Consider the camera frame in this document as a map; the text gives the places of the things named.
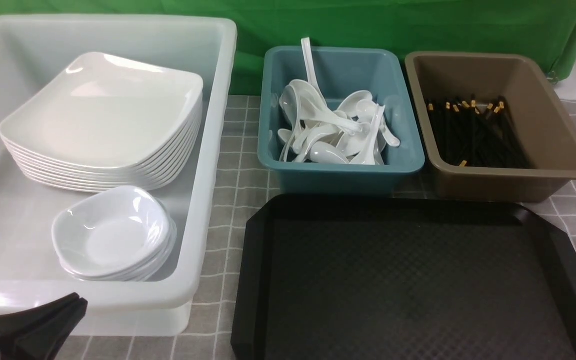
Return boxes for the pile of white spoons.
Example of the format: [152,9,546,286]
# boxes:
[277,38,402,166]

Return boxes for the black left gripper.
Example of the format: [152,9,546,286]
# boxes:
[0,292,89,360]

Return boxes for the stack of white square plates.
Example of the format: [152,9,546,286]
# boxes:
[3,101,204,193]

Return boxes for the grey checked tablecloth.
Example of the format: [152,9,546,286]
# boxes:
[57,96,576,360]

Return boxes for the black plastic tray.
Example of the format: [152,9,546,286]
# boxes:
[230,194,576,360]

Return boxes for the teal plastic bin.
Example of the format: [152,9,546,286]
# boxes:
[257,45,426,196]

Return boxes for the stack of small white dishes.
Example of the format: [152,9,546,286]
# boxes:
[51,186,178,282]

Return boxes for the green backdrop cloth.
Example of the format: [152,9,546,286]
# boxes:
[0,0,576,95]

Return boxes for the pile of black chopsticks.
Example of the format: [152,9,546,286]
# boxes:
[425,95,535,169]

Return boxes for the brown plastic bin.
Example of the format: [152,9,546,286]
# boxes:
[405,51,576,203]

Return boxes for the large white plastic tub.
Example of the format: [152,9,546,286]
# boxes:
[0,14,237,337]

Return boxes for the large white square plate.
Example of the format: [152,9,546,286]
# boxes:
[0,52,204,169]

